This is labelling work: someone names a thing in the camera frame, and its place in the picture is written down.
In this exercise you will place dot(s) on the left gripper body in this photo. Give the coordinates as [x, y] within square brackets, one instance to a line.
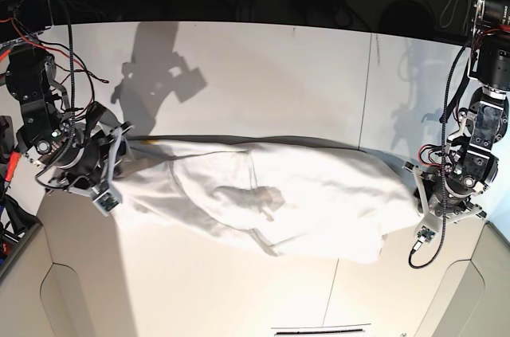
[429, 197]

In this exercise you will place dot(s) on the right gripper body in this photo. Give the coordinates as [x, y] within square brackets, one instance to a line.
[85, 163]

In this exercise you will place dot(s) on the white printed t-shirt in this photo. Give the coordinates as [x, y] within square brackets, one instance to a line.
[274, 198]

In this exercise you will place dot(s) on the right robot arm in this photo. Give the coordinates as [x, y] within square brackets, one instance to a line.
[37, 42]

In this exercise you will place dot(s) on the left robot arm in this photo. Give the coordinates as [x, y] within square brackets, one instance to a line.
[480, 107]

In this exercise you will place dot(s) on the white vent grille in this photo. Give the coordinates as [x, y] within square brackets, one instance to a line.
[340, 331]

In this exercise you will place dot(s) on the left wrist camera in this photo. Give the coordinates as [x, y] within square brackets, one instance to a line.
[424, 236]

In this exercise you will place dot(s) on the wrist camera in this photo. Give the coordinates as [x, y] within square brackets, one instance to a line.
[424, 236]
[106, 200]

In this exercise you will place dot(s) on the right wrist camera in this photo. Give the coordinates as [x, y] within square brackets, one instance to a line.
[106, 200]

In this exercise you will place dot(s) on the orange handled tool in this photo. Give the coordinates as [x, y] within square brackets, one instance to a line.
[14, 158]

